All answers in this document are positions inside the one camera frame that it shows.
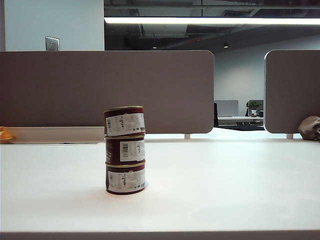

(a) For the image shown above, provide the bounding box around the long ceiling light strip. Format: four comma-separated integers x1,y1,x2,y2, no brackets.
103,16,320,26

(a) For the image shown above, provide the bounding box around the green potted plant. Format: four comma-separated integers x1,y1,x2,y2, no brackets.
246,100,262,118

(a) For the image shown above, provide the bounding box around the white cable tray lid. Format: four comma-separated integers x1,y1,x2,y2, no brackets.
9,126,106,145

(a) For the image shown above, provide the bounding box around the white background desk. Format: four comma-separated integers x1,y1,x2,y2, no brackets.
217,115,265,127

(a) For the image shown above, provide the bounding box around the red tin can gold lid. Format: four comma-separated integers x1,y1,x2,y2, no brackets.
104,134,147,167
105,160,147,196
103,105,146,138

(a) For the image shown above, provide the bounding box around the brown crumpled bag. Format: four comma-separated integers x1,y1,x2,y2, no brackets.
297,115,320,143

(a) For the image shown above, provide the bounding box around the narrow brown desk partition panel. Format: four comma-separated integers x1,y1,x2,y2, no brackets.
263,49,320,135

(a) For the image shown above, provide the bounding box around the orange fabric flower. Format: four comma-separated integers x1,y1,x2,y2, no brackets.
0,126,16,144

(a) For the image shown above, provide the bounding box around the grey background partition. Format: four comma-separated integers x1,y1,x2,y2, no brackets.
214,100,239,118

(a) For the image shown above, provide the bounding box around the metal wall plate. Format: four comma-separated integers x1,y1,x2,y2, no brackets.
44,35,61,52

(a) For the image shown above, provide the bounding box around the wide brown desk partition panel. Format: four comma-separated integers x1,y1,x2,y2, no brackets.
0,49,215,135

